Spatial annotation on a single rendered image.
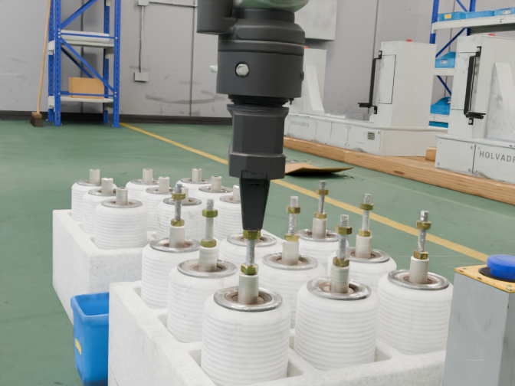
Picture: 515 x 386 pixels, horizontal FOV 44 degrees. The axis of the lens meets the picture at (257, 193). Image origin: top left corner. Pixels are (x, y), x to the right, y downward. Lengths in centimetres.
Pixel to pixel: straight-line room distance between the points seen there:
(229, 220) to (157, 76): 597
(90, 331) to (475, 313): 60
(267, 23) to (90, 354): 62
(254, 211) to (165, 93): 655
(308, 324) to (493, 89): 296
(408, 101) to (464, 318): 355
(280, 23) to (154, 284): 42
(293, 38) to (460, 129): 301
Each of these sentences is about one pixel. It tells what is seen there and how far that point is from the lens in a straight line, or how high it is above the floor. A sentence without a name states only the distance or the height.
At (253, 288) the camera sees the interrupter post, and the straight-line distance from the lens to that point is 68.
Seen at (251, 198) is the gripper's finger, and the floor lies 37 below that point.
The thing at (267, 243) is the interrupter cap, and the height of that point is 25.
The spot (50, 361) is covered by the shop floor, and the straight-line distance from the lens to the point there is 117.
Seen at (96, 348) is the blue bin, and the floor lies 7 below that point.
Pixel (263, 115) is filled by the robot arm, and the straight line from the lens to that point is 62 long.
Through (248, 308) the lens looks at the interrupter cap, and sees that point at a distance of 66.
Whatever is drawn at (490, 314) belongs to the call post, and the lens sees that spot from 63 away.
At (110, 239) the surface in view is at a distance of 116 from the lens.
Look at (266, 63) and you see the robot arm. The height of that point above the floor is 50.
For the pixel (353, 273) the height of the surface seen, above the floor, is 24.
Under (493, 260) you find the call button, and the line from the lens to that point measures 65.
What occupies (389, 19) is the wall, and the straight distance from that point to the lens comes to 849.
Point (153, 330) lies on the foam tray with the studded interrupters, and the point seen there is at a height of 18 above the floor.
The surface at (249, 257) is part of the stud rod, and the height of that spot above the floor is 30.
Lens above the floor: 48
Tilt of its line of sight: 10 degrees down
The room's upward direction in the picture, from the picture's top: 3 degrees clockwise
